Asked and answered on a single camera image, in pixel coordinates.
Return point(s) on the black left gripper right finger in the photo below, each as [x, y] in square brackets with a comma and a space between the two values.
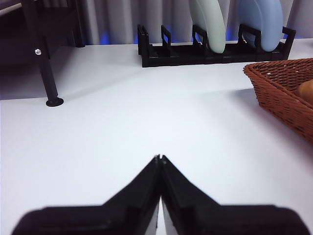
[232, 220]

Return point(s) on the tan potato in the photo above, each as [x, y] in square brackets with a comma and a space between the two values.
[306, 89]

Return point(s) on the grey pleated curtain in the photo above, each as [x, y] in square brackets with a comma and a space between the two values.
[117, 19]

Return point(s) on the black metal shelf frame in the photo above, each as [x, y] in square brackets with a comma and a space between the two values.
[47, 73]

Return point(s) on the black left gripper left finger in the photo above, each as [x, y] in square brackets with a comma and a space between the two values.
[97, 220]

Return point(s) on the brown wicker basket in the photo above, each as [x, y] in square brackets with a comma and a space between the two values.
[281, 98]

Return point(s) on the black dish rack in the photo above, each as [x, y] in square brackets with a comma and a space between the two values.
[183, 57]

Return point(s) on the pale blue plate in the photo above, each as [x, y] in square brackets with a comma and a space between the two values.
[266, 24]

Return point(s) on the pale green plate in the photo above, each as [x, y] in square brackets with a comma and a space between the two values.
[212, 27]

